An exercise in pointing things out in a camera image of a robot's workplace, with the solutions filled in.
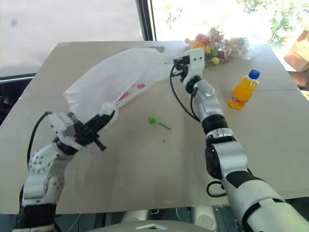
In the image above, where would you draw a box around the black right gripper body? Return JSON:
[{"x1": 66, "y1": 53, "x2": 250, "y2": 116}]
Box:
[{"x1": 172, "y1": 55, "x2": 192, "y2": 83}]

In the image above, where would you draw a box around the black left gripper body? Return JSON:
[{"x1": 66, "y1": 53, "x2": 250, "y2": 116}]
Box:
[{"x1": 68, "y1": 118, "x2": 107, "y2": 151}]

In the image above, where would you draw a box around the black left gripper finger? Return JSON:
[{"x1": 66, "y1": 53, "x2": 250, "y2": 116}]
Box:
[
  {"x1": 90, "y1": 113, "x2": 117, "y2": 136},
  {"x1": 83, "y1": 110, "x2": 114, "y2": 131}
]

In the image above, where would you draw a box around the white translucent plastic bag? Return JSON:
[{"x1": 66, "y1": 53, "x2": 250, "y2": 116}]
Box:
[{"x1": 61, "y1": 47, "x2": 177, "y2": 121}]

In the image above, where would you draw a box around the clear bag of colourful candies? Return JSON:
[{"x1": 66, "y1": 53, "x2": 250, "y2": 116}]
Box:
[{"x1": 184, "y1": 26, "x2": 254, "y2": 66}]

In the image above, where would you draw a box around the green lollipop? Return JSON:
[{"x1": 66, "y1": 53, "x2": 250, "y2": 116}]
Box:
[{"x1": 148, "y1": 116, "x2": 172, "y2": 131}]

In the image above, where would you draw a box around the orange juice bottle blue cap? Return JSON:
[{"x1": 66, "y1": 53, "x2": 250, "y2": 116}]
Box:
[{"x1": 227, "y1": 69, "x2": 262, "y2": 111}]

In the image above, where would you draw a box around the dark furniture beside table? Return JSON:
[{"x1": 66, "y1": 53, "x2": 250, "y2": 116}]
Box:
[{"x1": 0, "y1": 65, "x2": 36, "y2": 128}]

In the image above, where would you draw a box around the white rounded shape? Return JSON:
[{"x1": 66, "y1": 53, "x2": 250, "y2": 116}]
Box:
[
  {"x1": 194, "y1": 205, "x2": 216, "y2": 226},
  {"x1": 122, "y1": 209, "x2": 152, "y2": 222}
]

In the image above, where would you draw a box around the brown cardboard box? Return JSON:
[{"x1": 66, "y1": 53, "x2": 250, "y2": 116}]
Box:
[{"x1": 283, "y1": 29, "x2": 309, "y2": 73}]

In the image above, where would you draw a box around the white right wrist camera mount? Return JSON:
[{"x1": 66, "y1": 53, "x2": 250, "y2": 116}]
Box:
[{"x1": 185, "y1": 47, "x2": 206, "y2": 84}]

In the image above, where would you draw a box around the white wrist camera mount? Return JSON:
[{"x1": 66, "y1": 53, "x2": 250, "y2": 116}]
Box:
[
  {"x1": 185, "y1": 47, "x2": 206, "y2": 84},
  {"x1": 47, "y1": 112, "x2": 82, "y2": 147}
]

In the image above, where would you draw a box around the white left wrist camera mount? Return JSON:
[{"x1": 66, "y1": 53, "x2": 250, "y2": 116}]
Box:
[{"x1": 47, "y1": 112, "x2": 82, "y2": 147}]

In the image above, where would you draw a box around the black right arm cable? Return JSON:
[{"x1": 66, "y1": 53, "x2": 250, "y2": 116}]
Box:
[{"x1": 169, "y1": 64, "x2": 201, "y2": 123}]

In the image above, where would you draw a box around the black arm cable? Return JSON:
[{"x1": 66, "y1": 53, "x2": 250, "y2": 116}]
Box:
[
  {"x1": 26, "y1": 111, "x2": 53, "y2": 167},
  {"x1": 169, "y1": 64, "x2": 201, "y2": 123}
]

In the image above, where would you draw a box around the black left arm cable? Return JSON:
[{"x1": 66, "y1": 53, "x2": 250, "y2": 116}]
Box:
[{"x1": 26, "y1": 111, "x2": 53, "y2": 167}]

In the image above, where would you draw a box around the dark window frame post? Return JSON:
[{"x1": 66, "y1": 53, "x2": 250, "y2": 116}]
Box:
[{"x1": 134, "y1": 0, "x2": 158, "y2": 42}]

